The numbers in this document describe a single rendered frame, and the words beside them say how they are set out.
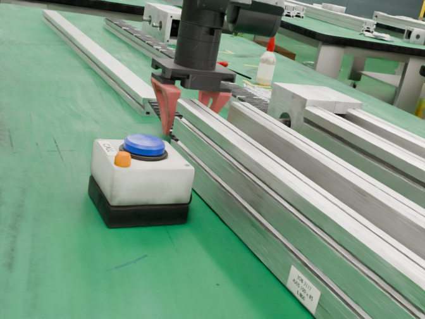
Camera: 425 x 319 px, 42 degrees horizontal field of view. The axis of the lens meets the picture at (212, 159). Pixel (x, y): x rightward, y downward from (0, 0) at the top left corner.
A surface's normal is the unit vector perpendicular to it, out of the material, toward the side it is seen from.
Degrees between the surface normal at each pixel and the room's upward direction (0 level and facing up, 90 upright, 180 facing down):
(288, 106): 90
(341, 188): 90
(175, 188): 90
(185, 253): 0
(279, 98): 90
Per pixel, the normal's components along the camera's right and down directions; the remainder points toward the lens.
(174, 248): 0.18, -0.93
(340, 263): -0.89, 0.00
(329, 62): 0.33, 0.37
